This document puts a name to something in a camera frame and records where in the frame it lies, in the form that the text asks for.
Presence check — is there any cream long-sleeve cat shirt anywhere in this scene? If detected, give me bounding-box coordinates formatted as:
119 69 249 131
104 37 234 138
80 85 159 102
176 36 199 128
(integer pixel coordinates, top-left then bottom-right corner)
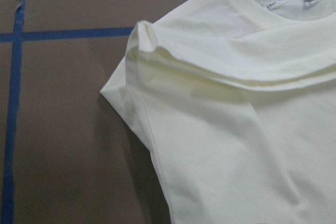
101 0 335 223

